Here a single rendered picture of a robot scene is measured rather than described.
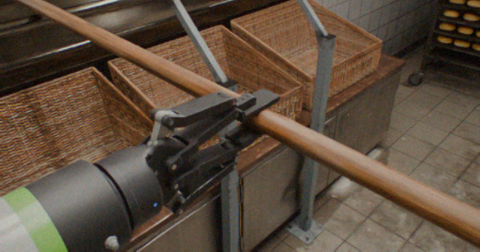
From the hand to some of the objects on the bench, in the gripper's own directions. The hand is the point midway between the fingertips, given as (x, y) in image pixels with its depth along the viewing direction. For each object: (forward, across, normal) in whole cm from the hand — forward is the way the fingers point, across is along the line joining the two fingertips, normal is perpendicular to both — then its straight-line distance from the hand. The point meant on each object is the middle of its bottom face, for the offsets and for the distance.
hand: (253, 116), depth 51 cm
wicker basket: (+58, +62, -74) cm, 113 cm away
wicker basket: (-1, +62, -75) cm, 97 cm away
